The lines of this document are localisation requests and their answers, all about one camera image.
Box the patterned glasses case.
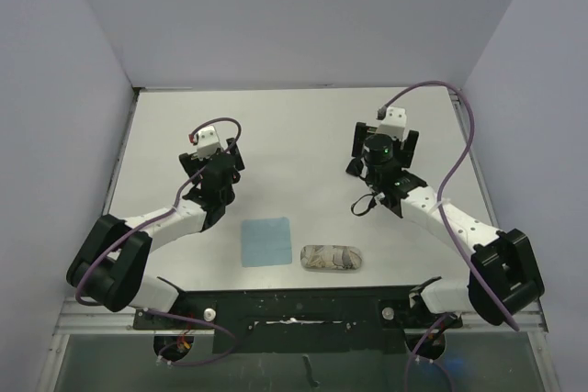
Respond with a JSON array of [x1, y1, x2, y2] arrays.
[[300, 245, 363, 271]]

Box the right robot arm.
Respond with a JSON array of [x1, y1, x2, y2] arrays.
[[346, 122, 545, 328]]

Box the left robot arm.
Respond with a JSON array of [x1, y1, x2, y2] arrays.
[[66, 138, 244, 329]]

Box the black sunglasses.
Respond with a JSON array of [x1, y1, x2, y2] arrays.
[[345, 158, 364, 177]]

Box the blue cleaning cloth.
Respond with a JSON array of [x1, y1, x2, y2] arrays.
[[241, 218, 292, 268]]

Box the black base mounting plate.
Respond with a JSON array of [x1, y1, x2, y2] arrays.
[[133, 286, 437, 354]]

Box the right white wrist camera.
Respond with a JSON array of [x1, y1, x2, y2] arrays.
[[376, 106, 407, 140]]

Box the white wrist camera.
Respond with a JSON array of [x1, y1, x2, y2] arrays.
[[189, 125, 221, 160], [376, 106, 407, 140]]

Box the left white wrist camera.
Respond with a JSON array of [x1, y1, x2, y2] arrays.
[[189, 125, 221, 160]]

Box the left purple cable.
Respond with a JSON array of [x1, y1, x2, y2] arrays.
[[74, 117, 243, 368]]

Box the purple cable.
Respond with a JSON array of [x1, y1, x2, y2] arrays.
[[376, 80, 521, 392], [74, 117, 243, 368]]

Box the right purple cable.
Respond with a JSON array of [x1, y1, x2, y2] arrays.
[[376, 80, 521, 392]]

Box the aluminium frame rail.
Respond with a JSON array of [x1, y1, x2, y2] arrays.
[[52, 297, 549, 336]]

